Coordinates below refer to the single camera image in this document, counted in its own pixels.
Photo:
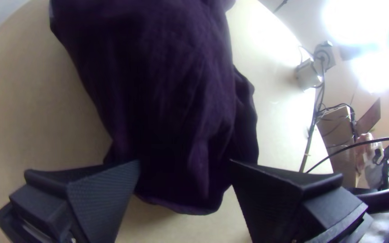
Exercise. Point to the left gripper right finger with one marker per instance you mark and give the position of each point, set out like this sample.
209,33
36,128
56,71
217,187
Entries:
275,206

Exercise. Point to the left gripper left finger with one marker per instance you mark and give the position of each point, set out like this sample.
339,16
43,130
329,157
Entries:
96,202

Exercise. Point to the black t-shirt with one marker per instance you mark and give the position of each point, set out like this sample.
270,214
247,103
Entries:
160,94

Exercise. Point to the cardboard box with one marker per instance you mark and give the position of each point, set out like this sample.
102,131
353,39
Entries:
336,135

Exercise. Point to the person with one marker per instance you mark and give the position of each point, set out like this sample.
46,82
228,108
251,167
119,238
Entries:
365,148

